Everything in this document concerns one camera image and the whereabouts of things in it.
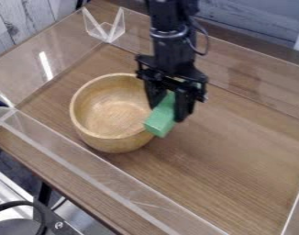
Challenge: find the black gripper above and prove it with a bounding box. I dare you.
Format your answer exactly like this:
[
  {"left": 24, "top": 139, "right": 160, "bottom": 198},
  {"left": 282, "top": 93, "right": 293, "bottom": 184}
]
[{"left": 136, "top": 30, "right": 209, "bottom": 122}]

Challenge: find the green rectangular block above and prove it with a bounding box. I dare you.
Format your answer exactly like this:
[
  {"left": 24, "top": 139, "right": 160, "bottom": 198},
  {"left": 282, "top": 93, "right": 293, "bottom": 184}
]
[{"left": 143, "top": 93, "right": 175, "bottom": 138}]

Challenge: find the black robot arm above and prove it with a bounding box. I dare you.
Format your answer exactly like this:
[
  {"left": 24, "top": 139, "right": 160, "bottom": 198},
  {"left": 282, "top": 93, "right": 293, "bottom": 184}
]
[{"left": 136, "top": 0, "right": 209, "bottom": 122}]

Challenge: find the brown wooden bowl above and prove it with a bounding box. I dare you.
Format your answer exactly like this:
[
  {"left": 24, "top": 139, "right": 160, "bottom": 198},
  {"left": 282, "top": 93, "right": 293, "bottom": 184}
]
[{"left": 68, "top": 73, "right": 154, "bottom": 153}]

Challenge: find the black metal table leg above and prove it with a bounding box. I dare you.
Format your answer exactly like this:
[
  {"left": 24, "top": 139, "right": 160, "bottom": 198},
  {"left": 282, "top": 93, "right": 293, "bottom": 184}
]
[{"left": 38, "top": 183, "right": 52, "bottom": 206}]

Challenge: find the clear acrylic barrier wall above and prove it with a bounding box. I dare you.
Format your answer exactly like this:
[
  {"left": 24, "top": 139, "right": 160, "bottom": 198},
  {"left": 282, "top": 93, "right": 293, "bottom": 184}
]
[{"left": 0, "top": 4, "right": 299, "bottom": 235}]

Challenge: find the clear acrylic corner bracket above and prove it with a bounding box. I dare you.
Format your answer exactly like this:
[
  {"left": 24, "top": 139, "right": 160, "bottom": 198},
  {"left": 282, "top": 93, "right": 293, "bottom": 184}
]
[{"left": 83, "top": 7, "right": 126, "bottom": 43}]

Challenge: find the black cable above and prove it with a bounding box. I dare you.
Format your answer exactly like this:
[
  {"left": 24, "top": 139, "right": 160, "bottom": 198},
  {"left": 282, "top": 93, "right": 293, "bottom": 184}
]
[{"left": 0, "top": 200, "right": 47, "bottom": 235}]

